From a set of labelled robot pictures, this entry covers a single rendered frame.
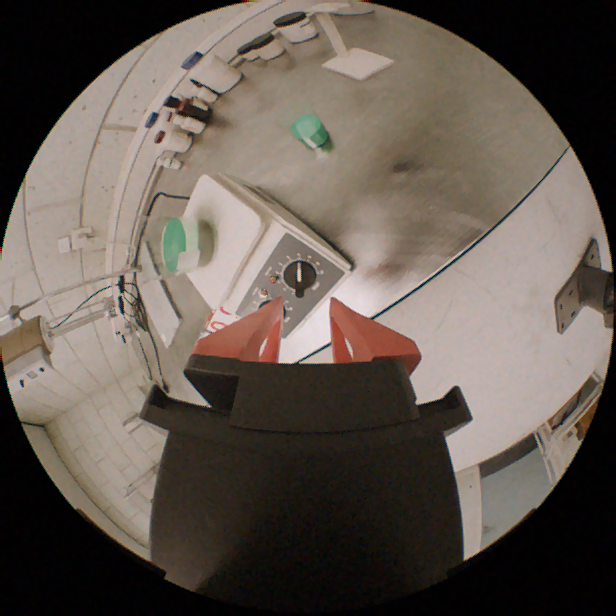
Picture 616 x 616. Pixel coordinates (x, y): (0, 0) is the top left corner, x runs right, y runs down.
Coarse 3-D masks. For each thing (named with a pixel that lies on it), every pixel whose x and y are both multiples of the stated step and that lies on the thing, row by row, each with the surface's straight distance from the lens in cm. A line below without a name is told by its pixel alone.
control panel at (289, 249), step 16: (288, 240) 18; (272, 256) 18; (288, 256) 18; (304, 256) 18; (320, 256) 18; (272, 272) 19; (320, 272) 19; (336, 272) 19; (256, 288) 20; (272, 288) 20; (288, 288) 20; (320, 288) 20; (240, 304) 22; (256, 304) 21; (288, 304) 21; (304, 304) 21; (288, 320) 22
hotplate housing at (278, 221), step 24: (240, 192) 21; (264, 216) 18; (288, 216) 21; (264, 240) 18; (312, 240) 18; (336, 264) 19; (240, 288) 21; (336, 288) 21; (312, 312) 22; (288, 336) 25
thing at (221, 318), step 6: (222, 306) 30; (216, 312) 31; (222, 312) 31; (228, 312) 30; (216, 318) 32; (222, 318) 32; (228, 318) 31; (234, 318) 31; (210, 324) 33; (216, 324) 33; (222, 324) 33; (228, 324) 33; (216, 330) 34
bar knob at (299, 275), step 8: (296, 264) 18; (304, 264) 18; (288, 272) 18; (296, 272) 17; (304, 272) 18; (312, 272) 18; (288, 280) 19; (296, 280) 17; (304, 280) 19; (312, 280) 19; (296, 288) 18; (304, 288) 19; (296, 296) 18
